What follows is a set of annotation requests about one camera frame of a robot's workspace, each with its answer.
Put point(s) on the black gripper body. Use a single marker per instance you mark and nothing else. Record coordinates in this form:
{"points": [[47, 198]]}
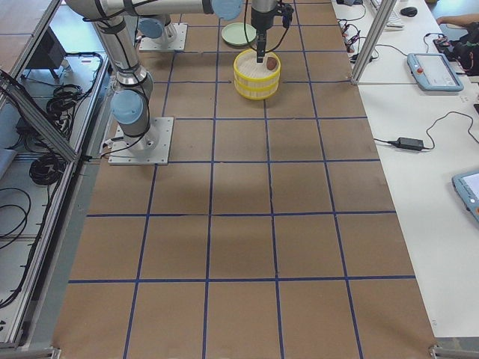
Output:
{"points": [[261, 22]]}

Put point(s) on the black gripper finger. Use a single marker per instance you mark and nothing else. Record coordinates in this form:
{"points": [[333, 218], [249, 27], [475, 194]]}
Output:
{"points": [[262, 49], [258, 52]]}

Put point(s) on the brown bun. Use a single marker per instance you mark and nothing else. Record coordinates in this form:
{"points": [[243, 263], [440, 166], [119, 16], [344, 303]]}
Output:
{"points": [[271, 63]]}

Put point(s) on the yellow steamer layer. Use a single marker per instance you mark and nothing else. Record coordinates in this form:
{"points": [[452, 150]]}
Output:
{"points": [[256, 89], [245, 66]]}

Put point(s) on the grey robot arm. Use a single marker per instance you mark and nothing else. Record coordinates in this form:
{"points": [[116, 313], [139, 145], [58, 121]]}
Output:
{"points": [[263, 11], [130, 105]]}

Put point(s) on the person hand at desk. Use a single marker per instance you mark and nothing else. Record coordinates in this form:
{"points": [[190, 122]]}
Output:
{"points": [[462, 21]]}

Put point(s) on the light green plate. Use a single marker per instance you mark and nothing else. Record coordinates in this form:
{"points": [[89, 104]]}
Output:
{"points": [[238, 34]]}

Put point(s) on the black computer mouse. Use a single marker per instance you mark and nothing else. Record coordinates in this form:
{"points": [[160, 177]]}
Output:
{"points": [[409, 11]]}

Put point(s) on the blue teach pendant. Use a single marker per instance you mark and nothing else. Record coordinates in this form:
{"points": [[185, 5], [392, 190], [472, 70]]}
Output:
{"points": [[433, 72]]}

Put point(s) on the black power brick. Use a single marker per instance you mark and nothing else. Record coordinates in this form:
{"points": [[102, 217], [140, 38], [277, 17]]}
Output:
{"points": [[410, 144]]}

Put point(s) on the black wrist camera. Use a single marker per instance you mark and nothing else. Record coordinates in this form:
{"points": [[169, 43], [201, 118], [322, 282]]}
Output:
{"points": [[286, 12]]}

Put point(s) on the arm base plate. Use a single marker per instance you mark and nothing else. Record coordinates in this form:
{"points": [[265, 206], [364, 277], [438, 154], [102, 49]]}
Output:
{"points": [[152, 149], [158, 37]]}

